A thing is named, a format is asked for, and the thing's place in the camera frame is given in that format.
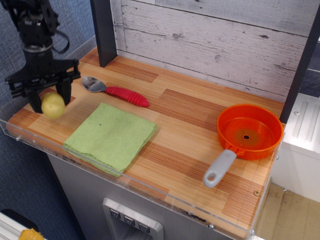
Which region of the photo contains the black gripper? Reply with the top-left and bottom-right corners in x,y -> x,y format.
5,49 -> 80,114

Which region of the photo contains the yellow potato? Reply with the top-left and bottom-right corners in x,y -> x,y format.
41,92 -> 65,120

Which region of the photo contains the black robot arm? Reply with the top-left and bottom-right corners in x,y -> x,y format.
1,0 -> 81,113

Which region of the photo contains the green cloth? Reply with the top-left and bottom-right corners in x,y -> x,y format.
63,103 -> 157,178

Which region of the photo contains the clear acrylic table guard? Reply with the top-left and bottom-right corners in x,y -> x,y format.
0,37 -> 283,239

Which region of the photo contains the grey cabinet with dispenser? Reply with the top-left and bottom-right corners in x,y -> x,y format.
46,152 -> 236,240

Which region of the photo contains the yellow black object bottom left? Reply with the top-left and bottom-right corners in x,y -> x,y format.
0,209 -> 45,240

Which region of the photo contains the white side cabinet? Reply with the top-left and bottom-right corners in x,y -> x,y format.
271,93 -> 320,202

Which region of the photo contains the red handled metal spoon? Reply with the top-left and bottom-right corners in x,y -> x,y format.
81,76 -> 150,107

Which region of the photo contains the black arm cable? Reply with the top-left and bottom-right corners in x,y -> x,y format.
51,29 -> 71,55

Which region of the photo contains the orange pot grey handle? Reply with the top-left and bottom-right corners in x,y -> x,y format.
202,104 -> 284,188

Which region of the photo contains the dark right vertical post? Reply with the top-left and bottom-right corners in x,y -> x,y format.
279,5 -> 320,124

